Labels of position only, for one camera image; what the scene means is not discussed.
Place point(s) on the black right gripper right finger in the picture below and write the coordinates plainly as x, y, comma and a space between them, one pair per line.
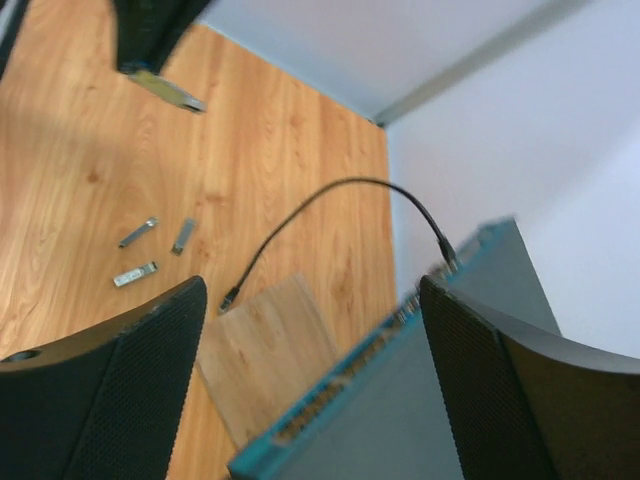
524, 403

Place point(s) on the wooden support board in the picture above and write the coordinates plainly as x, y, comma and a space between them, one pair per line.
259, 358

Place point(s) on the blue-faced grey network switch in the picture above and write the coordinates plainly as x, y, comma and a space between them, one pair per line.
379, 413

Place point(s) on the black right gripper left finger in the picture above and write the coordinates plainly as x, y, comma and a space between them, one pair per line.
105, 402

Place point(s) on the silver sfp module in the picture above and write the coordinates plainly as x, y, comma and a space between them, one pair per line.
135, 274
167, 91
148, 225
183, 236

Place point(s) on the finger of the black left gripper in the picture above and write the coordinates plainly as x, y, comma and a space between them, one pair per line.
147, 31

